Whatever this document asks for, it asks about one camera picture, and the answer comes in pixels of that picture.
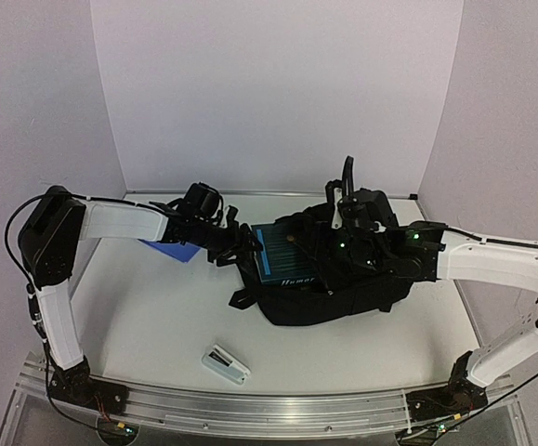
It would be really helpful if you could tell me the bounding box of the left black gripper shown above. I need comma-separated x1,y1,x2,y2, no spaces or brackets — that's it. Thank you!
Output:
190,217,264,267

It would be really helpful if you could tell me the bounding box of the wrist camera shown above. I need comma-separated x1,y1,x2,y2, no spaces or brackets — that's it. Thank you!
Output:
338,189,399,231
150,202,177,216

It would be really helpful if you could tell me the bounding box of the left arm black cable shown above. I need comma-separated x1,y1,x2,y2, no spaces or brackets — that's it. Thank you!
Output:
3,194,46,298

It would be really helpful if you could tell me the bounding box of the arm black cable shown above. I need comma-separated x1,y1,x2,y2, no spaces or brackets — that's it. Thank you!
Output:
481,348,538,410
3,194,46,298

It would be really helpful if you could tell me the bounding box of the dark blue hardcover book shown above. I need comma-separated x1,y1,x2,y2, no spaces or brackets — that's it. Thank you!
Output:
252,224,317,287

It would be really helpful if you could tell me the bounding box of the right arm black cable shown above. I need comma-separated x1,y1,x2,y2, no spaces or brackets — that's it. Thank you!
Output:
481,348,538,410

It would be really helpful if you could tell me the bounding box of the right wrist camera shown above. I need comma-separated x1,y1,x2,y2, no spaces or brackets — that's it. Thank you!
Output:
338,189,399,231

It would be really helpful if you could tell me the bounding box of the white stapler box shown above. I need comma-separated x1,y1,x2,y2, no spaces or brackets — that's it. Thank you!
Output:
202,345,251,386

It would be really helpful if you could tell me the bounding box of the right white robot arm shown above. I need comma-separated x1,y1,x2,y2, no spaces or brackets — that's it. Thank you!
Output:
313,174,538,420

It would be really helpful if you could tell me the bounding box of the black student backpack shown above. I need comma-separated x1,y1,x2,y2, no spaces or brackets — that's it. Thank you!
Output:
229,203,412,327

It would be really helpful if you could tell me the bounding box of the blue notebook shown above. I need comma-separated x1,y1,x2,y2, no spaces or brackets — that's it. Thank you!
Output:
140,240,200,264

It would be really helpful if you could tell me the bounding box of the aluminium mounting rail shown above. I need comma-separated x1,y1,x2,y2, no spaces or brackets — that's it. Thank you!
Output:
15,357,518,436

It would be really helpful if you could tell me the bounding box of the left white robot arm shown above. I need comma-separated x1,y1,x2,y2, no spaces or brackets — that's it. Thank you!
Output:
4,182,262,407

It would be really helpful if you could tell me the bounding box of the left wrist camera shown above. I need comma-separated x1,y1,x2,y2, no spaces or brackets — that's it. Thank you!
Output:
150,202,177,216

